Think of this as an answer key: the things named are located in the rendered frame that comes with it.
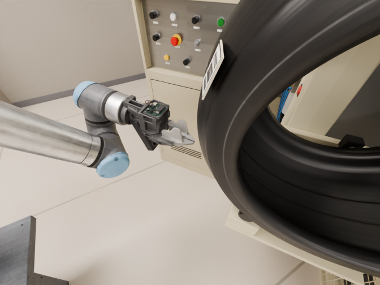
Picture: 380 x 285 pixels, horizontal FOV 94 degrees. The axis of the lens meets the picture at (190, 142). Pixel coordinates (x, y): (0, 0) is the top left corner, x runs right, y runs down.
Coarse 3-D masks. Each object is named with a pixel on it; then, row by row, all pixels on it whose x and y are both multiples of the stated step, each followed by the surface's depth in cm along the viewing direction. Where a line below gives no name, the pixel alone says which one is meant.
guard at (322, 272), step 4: (320, 272) 87; (324, 272) 87; (320, 276) 86; (324, 276) 86; (332, 276) 79; (336, 276) 77; (368, 276) 63; (320, 280) 85; (324, 280) 84; (328, 280) 81; (332, 280) 78; (376, 280) 59; (320, 284) 84; (324, 284) 84; (352, 284) 67; (356, 284) 66; (376, 284) 59
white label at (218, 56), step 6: (222, 48) 20; (216, 54) 21; (222, 54) 19; (216, 60) 20; (222, 60) 19; (210, 66) 22; (216, 66) 20; (210, 72) 22; (216, 72) 20; (204, 78) 24; (210, 78) 21; (204, 84) 23; (210, 84) 21; (204, 90) 23; (204, 96) 23
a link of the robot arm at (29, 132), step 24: (0, 120) 32; (24, 120) 35; (48, 120) 39; (0, 144) 34; (24, 144) 35; (48, 144) 38; (72, 144) 41; (96, 144) 46; (120, 144) 54; (96, 168) 49; (120, 168) 51
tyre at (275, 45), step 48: (240, 0) 20; (288, 0) 14; (336, 0) 13; (240, 48) 19; (288, 48) 16; (336, 48) 14; (240, 96) 21; (240, 144) 26; (288, 144) 56; (240, 192) 33; (288, 192) 51; (336, 192) 50; (288, 240) 38; (336, 240) 42
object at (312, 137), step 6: (294, 132) 63; (300, 132) 63; (306, 132) 63; (306, 138) 63; (312, 138) 62; (318, 138) 61; (324, 138) 61; (330, 138) 61; (324, 144) 62; (330, 144) 61; (336, 144) 60
